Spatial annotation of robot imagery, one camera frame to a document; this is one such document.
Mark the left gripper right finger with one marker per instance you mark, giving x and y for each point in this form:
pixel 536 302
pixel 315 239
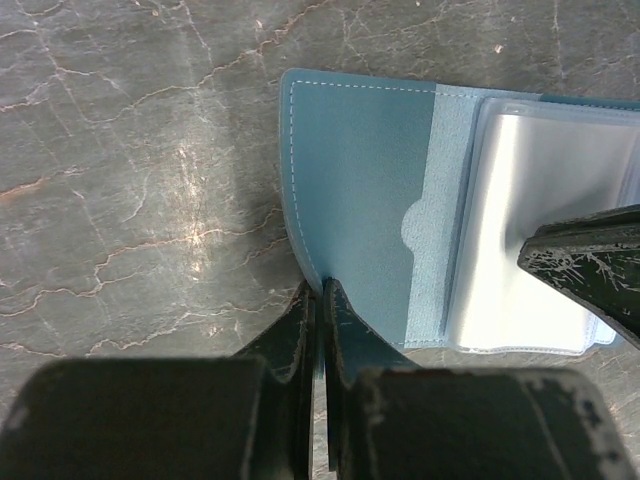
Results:
pixel 389 418

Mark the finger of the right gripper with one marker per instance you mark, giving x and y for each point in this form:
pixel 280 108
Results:
pixel 594 261

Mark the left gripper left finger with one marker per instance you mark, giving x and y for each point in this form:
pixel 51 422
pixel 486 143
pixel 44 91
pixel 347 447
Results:
pixel 245 416

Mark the blue leather card holder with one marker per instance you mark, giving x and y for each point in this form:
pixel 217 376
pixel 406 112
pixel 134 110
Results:
pixel 418 196

